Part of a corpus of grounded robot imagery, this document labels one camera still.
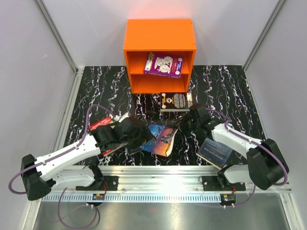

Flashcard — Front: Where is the orange wooden shelf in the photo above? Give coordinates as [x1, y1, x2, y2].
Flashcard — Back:
[123, 19, 196, 94]

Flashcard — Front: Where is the black book with white text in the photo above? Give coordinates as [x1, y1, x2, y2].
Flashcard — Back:
[160, 92, 193, 112]

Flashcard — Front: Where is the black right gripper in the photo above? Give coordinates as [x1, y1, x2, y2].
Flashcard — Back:
[168, 113, 201, 138]

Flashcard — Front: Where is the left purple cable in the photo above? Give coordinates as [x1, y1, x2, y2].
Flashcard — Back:
[8, 104, 120, 228]

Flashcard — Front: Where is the Jane Eyre book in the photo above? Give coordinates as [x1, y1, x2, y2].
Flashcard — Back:
[141, 124, 178, 157]

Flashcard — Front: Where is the dark blue book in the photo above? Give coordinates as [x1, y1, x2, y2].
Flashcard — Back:
[196, 138, 233, 170]

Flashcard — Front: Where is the slotted cable duct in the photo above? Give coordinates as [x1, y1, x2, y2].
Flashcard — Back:
[42, 193, 235, 203]

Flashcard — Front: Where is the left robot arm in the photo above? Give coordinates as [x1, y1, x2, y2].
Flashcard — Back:
[21, 116, 155, 201]

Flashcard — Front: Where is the aluminium rail frame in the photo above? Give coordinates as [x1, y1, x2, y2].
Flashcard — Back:
[21, 0, 307, 230]

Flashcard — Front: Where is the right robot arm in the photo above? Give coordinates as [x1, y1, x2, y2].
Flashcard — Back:
[173, 103, 289, 190]

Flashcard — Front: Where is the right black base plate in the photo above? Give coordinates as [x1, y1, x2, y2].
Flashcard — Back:
[199, 176, 246, 192]

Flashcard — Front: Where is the red Treehouse book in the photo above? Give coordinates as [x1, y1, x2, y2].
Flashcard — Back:
[86, 116, 129, 156]

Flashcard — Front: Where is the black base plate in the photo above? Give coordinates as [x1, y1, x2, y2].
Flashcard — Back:
[75, 175, 119, 191]
[199, 176, 246, 192]

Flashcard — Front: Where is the purple paperback book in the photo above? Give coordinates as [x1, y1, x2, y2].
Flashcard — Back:
[143, 52, 184, 79]

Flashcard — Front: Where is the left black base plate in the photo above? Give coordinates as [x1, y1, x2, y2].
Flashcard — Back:
[75, 175, 119, 191]

